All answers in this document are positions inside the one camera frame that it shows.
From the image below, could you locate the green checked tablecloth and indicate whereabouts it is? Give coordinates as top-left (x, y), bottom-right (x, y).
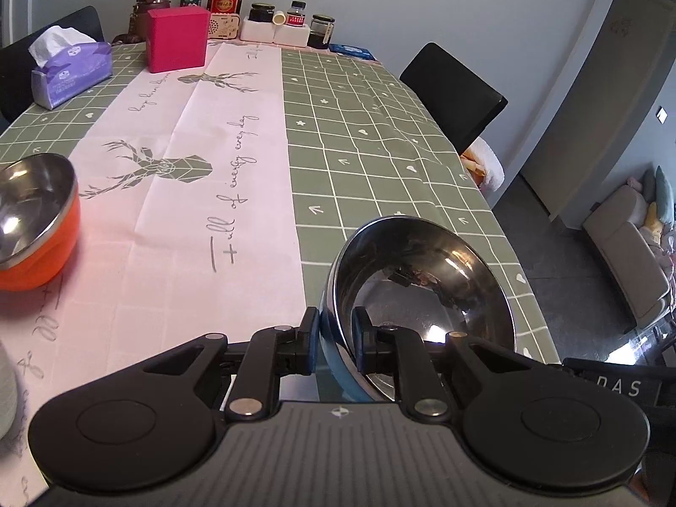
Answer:
top-left (0, 39), bottom-right (562, 507)

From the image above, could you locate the beige sofa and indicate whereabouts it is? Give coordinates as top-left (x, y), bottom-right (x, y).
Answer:
top-left (582, 166), bottom-right (676, 333)

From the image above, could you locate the white chair cushion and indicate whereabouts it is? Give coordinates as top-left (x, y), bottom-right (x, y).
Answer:
top-left (462, 137), bottom-right (505, 194)

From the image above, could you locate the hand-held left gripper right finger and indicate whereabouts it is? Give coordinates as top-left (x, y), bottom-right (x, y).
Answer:
top-left (353, 306), bottom-right (534, 422)

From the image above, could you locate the orange steel bowl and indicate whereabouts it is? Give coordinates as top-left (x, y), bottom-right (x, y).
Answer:
top-left (0, 153), bottom-right (81, 291)

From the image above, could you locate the small wooden radio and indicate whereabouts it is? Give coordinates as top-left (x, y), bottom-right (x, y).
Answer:
top-left (208, 12), bottom-right (243, 39)

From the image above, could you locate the green ceramic bowl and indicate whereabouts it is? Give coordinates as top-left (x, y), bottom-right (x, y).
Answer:
top-left (0, 338), bottom-right (19, 440)

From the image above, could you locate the purple tissue pack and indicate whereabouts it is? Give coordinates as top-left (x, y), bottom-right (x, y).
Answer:
top-left (29, 26), bottom-right (113, 111)

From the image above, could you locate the brown camera-shaped bottle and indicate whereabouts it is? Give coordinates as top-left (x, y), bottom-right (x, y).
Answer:
top-left (113, 0), bottom-right (172, 44)

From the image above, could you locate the glass jar with tag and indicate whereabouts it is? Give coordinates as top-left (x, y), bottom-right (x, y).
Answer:
top-left (308, 15), bottom-right (335, 49)

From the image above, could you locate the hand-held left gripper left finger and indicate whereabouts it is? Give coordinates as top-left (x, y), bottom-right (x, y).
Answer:
top-left (137, 306), bottom-right (321, 422)

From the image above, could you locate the pink box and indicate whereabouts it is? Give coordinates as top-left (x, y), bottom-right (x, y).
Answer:
top-left (147, 8), bottom-right (209, 74)

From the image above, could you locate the blue steel bowl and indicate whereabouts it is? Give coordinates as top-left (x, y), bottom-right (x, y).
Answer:
top-left (319, 216), bottom-right (517, 403)

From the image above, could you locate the blue packet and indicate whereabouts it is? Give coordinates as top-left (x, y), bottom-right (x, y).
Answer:
top-left (330, 43), bottom-right (377, 61)

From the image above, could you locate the white storage box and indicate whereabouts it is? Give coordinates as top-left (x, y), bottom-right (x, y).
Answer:
top-left (240, 16), bottom-right (310, 47)

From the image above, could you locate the black chair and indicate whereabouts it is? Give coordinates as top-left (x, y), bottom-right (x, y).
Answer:
top-left (400, 42), bottom-right (508, 154)
top-left (0, 6), bottom-right (105, 122)

